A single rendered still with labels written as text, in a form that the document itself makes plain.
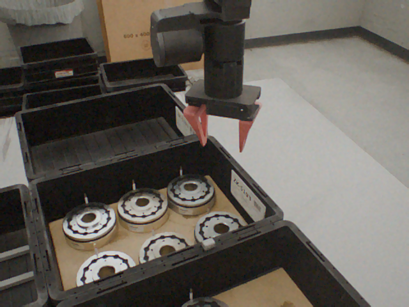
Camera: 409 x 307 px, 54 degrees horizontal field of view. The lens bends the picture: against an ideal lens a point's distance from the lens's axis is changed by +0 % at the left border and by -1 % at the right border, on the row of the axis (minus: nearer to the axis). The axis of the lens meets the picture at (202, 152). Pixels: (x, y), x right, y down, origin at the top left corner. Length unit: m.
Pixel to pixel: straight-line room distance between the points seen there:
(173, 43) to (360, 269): 0.67
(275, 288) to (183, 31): 0.46
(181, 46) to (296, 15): 3.71
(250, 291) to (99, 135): 0.62
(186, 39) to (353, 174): 0.82
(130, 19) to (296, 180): 2.50
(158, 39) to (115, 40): 2.90
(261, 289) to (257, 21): 3.46
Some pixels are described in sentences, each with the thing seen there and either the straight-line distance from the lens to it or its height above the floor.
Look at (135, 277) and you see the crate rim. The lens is 0.63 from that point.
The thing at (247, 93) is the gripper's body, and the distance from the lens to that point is 0.60.
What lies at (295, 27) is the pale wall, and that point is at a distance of 4.25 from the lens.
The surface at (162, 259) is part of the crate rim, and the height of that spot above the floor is 0.93.
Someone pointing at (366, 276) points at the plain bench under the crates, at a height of 0.70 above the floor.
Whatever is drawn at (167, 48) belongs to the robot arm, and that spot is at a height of 1.24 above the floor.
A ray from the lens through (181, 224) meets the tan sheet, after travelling 0.83.
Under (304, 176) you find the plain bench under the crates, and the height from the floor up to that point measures 0.70.
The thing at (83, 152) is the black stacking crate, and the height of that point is 0.83.
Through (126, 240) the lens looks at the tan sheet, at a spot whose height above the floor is 0.83.
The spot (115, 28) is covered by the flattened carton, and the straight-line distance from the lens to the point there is 3.41.
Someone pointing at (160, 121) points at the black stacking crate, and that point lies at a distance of 1.17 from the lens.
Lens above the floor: 1.42
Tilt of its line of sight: 35 degrees down
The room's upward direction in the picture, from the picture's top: straight up
